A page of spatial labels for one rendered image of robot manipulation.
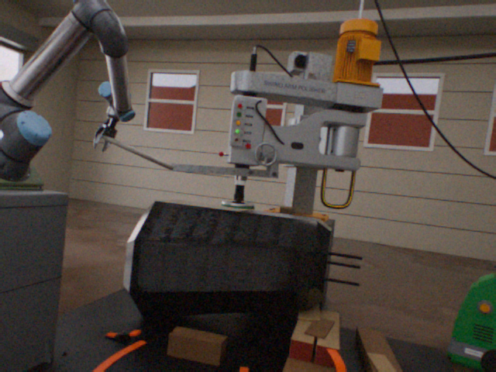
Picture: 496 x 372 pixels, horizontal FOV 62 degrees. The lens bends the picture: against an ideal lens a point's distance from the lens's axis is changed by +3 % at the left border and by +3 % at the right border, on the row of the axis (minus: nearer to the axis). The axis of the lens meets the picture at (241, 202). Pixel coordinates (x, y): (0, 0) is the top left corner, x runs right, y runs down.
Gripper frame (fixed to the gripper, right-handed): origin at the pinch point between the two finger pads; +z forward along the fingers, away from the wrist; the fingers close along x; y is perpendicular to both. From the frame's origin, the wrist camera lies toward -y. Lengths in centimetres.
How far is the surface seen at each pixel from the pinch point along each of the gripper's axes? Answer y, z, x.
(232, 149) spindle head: 35, -32, 63
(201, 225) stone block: 37, 19, 64
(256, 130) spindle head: 39, -49, 71
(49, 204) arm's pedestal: 41, 32, -24
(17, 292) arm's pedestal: 55, 71, -24
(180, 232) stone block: 33, 28, 54
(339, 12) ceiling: -301, -357, 376
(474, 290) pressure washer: 137, -13, 202
